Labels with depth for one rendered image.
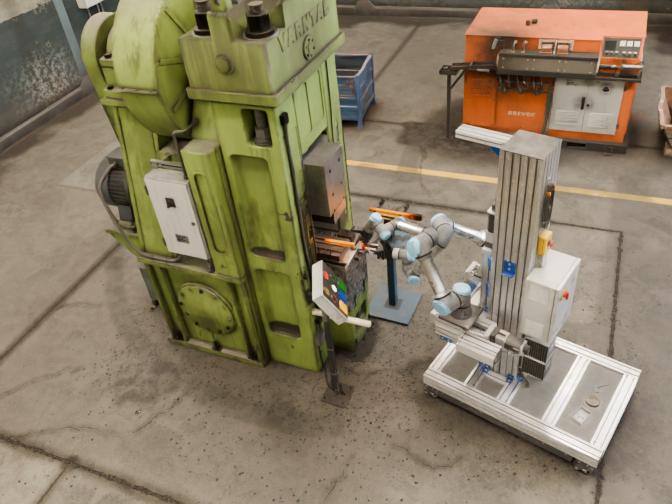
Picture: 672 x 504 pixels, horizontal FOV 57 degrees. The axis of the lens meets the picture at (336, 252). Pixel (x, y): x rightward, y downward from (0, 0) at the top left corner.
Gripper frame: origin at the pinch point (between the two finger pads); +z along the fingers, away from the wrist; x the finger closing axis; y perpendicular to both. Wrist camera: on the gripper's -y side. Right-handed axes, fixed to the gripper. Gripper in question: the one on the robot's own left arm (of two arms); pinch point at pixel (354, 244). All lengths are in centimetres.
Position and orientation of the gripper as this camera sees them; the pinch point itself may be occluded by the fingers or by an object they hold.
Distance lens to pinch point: 445.4
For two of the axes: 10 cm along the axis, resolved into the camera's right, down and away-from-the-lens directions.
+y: 8.5, 5.3, -0.1
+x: 3.9, -6.1, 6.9
